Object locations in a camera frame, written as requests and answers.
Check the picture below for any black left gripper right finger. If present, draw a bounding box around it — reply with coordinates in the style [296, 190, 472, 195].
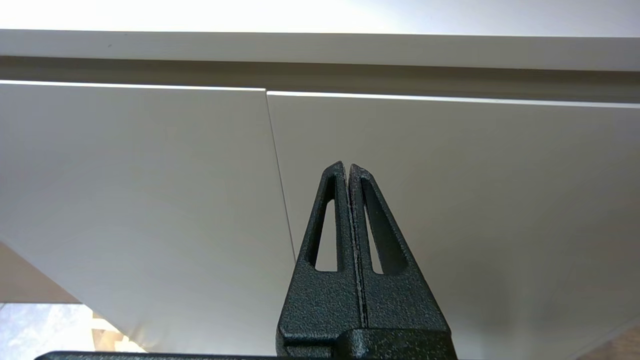
[349, 164, 457, 360]

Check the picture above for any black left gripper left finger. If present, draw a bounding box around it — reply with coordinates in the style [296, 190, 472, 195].
[276, 161, 363, 358]

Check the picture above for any wide white cabinet door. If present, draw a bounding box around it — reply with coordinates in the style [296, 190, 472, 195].
[266, 91, 640, 360]

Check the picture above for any narrow white cabinet door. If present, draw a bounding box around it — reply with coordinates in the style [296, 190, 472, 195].
[0, 80, 297, 357]

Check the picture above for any white cabinet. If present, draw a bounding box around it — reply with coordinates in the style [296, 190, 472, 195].
[0, 29, 640, 360]

